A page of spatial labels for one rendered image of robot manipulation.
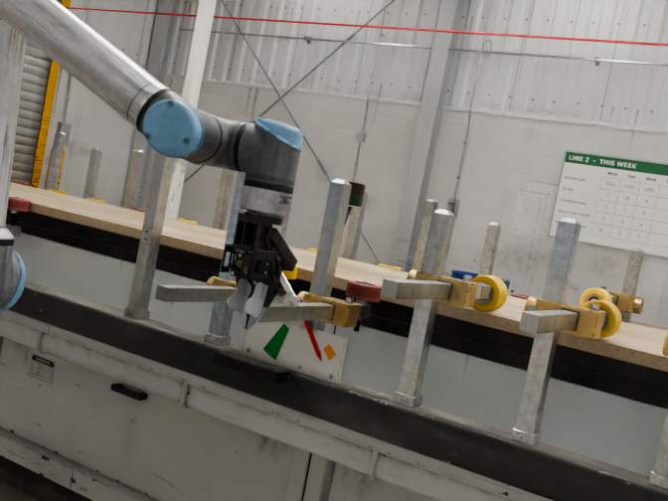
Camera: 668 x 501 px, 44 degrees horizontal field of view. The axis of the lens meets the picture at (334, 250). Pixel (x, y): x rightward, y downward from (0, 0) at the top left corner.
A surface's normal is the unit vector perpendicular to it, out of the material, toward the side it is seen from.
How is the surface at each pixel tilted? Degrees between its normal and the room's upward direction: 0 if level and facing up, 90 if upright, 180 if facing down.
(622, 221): 90
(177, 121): 92
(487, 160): 90
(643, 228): 90
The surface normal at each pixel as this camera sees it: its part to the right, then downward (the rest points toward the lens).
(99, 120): 0.84, 0.19
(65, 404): -0.52, -0.05
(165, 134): -0.20, 0.05
